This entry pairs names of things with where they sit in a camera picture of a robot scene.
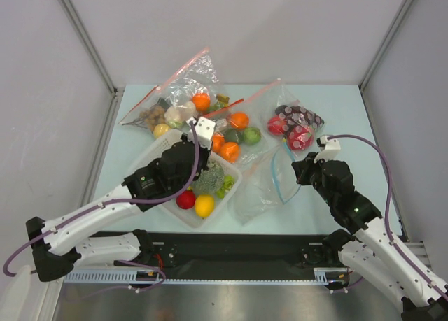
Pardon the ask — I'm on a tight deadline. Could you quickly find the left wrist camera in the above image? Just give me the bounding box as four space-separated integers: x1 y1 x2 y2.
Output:
186 117 216 150

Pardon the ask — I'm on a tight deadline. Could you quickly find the blue zip clear bag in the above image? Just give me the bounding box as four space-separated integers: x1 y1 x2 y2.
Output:
229 141 301 225

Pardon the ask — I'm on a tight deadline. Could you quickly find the dark green fake avocado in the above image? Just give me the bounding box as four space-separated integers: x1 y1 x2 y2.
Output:
224 129 244 145

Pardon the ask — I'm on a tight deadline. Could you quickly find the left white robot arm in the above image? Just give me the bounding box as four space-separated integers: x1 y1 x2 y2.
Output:
26 135 212 283

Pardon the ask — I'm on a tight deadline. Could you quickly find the white slotted cable duct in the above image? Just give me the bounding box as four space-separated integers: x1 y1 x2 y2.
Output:
64 266 354 285

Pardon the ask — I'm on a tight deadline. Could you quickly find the white plastic basket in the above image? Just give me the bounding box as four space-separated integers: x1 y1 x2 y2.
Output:
127 129 242 230

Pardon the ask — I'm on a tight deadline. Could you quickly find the yellow fake lemon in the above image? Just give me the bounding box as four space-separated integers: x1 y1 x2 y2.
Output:
194 194 215 219

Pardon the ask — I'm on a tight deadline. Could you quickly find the green fake cabbage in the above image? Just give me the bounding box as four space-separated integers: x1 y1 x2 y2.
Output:
243 127 262 145

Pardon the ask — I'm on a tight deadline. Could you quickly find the white fake cauliflower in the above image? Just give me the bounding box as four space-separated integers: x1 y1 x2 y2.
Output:
164 101 198 123

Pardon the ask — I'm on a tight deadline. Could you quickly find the yellow fake egg fruit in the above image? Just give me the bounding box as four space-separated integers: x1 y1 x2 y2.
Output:
153 123 172 138

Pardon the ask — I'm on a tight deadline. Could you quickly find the red spotted fake strawberry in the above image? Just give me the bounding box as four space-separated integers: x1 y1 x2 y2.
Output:
267 115 289 136

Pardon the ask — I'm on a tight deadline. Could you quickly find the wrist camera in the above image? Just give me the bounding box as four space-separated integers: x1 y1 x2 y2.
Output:
186 117 216 150
314 135 341 164

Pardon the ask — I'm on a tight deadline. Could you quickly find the small bag with brown grapes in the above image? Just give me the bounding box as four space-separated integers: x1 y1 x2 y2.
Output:
118 85 172 133

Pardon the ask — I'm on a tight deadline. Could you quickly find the red zip bag with strawberries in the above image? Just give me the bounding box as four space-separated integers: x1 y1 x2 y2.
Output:
247 78 325 150

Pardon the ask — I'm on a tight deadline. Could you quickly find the orange fake tangerine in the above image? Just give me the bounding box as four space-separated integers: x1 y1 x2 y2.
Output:
218 142 241 163
229 112 250 130
212 133 225 153

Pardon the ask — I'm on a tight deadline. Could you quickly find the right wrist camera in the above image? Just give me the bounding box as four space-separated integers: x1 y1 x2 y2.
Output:
314 135 341 164

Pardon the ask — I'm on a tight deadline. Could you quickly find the red zip bag with oranges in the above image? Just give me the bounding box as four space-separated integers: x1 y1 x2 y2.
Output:
206 99 268 171

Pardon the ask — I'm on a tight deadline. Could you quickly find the orange fake orange in bag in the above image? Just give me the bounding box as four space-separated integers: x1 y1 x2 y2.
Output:
191 92 211 113

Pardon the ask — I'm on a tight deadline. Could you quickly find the red fake tomato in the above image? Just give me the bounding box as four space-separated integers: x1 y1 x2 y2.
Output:
176 190 196 210

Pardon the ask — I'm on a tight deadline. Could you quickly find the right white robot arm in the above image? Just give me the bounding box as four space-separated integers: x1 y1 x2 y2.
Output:
291 152 447 320

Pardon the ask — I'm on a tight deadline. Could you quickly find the large crinkled red zip bag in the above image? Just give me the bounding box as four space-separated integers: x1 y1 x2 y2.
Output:
160 48 230 128

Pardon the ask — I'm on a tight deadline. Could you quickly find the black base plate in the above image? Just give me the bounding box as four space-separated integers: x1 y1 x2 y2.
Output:
78 230 360 275

